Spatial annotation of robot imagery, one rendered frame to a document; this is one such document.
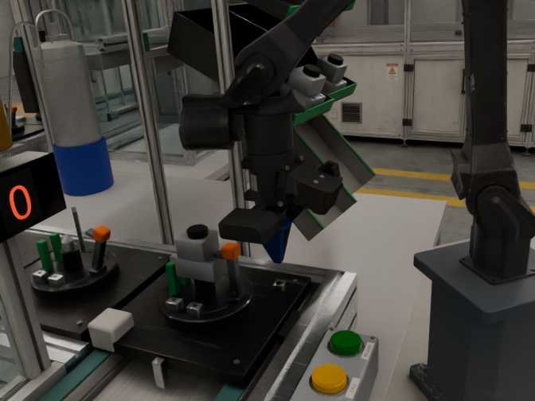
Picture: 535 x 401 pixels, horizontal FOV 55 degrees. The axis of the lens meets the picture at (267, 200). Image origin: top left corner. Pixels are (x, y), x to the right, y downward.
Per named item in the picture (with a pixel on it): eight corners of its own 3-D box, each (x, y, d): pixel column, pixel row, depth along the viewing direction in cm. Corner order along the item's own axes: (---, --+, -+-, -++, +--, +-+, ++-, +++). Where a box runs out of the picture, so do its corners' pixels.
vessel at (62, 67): (112, 136, 160) (87, 5, 146) (80, 149, 149) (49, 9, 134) (78, 134, 166) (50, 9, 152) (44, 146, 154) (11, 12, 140)
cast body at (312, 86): (320, 111, 90) (335, 75, 86) (306, 116, 87) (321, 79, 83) (284, 88, 93) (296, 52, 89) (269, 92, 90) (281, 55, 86)
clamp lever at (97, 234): (106, 266, 84) (111, 229, 80) (97, 272, 82) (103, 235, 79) (88, 256, 85) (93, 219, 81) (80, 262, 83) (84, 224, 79)
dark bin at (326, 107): (329, 110, 92) (345, 72, 88) (291, 129, 82) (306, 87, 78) (213, 43, 101) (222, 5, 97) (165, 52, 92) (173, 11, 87)
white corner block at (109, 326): (138, 335, 74) (133, 311, 72) (117, 355, 70) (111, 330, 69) (112, 328, 76) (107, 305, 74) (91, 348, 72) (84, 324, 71)
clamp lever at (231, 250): (246, 290, 74) (240, 243, 71) (240, 297, 72) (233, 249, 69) (224, 286, 75) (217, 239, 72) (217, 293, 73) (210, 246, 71)
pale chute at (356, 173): (362, 186, 111) (376, 174, 108) (334, 208, 102) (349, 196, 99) (279, 90, 115) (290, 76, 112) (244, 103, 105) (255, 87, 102)
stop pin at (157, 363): (169, 383, 68) (165, 358, 66) (164, 389, 67) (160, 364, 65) (161, 380, 68) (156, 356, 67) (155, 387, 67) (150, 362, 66)
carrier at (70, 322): (177, 264, 93) (167, 200, 88) (83, 346, 73) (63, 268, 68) (76, 247, 102) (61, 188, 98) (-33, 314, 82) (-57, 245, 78)
